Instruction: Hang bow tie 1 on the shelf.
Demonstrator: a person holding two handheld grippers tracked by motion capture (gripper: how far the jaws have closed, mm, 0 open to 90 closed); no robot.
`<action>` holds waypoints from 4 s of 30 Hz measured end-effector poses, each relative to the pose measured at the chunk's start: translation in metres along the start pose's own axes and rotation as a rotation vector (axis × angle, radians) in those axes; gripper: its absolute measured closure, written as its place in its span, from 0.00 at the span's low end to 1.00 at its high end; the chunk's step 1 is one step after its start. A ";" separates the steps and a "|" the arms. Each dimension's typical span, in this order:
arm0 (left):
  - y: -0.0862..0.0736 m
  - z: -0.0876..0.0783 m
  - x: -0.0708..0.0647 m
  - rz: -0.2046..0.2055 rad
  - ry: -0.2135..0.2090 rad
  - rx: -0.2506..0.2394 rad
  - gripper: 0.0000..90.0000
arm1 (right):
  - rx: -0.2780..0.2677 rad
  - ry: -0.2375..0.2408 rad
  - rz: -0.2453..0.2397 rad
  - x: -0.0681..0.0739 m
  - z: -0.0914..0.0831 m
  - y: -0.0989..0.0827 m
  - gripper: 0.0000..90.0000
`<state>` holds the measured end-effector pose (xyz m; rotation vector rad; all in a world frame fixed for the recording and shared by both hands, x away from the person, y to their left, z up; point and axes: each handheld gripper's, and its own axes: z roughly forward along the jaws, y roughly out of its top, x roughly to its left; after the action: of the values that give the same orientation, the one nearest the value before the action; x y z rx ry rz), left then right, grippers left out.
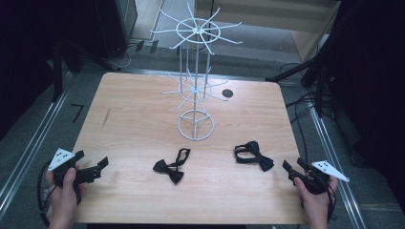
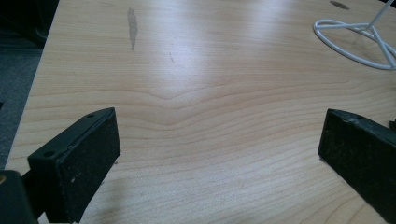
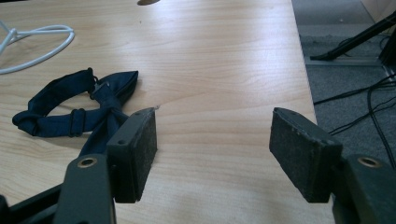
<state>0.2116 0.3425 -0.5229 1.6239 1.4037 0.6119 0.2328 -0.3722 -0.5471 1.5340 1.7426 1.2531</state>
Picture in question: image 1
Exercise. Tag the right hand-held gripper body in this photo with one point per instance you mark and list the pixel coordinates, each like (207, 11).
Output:
(329, 170)

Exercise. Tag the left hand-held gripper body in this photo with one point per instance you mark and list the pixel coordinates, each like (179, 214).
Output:
(61, 158)

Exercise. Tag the black bow tie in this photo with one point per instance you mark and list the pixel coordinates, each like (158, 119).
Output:
(168, 170)
(254, 154)

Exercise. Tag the person's right hand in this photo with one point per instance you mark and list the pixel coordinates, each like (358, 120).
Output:
(313, 203)

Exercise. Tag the person's left hand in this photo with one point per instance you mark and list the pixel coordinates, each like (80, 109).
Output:
(65, 197)

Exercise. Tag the black metal stand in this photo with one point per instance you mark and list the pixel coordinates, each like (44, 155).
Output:
(318, 70)
(57, 70)

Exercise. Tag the black round table grommet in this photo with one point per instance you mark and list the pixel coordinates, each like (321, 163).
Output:
(227, 93)

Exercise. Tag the black power plug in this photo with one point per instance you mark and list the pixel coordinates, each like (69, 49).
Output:
(139, 45)
(154, 46)

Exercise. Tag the light wooden furniture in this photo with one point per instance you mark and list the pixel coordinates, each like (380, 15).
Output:
(305, 35)

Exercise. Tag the black cabinet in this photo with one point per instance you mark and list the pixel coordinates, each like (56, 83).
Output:
(116, 25)

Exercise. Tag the aluminium floor rail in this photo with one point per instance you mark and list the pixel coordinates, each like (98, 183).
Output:
(28, 149)
(331, 152)

